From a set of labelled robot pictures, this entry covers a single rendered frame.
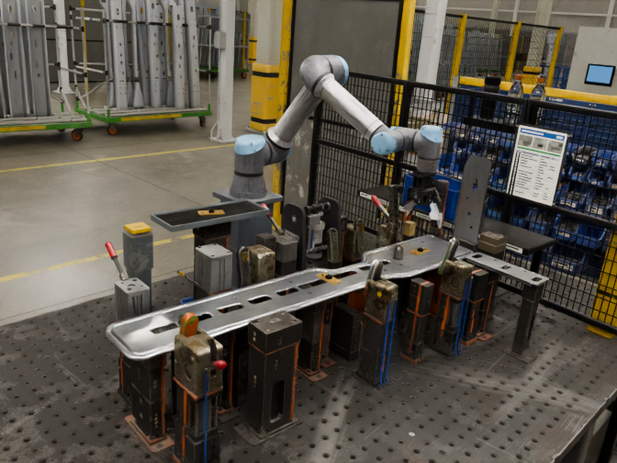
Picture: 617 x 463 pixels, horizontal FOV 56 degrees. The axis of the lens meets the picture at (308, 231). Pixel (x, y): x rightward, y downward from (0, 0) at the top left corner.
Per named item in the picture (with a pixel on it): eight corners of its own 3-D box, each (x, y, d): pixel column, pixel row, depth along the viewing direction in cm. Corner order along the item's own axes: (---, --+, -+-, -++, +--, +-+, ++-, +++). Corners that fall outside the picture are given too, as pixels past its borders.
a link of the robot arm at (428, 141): (424, 123, 205) (447, 127, 200) (420, 153, 209) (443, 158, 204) (415, 126, 199) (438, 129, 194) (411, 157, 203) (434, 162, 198)
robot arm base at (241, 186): (221, 192, 236) (221, 168, 233) (250, 186, 247) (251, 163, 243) (245, 201, 226) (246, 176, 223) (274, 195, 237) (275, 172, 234)
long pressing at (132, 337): (138, 369, 134) (138, 364, 134) (98, 329, 150) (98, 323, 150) (477, 254, 222) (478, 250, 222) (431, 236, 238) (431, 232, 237)
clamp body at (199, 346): (195, 492, 139) (196, 360, 127) (165, 457, 149) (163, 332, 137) (231, 473, 146) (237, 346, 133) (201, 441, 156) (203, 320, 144)
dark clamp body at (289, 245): (276, 350, 201) (284, 247, 189) (254, 334, 211) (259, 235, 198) (300, 342, 208) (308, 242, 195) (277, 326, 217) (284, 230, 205)
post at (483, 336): (483, 342, 217) (498, 271, 208) (459, 330, 225) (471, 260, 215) (493, 337, 221) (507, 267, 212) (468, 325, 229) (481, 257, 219)
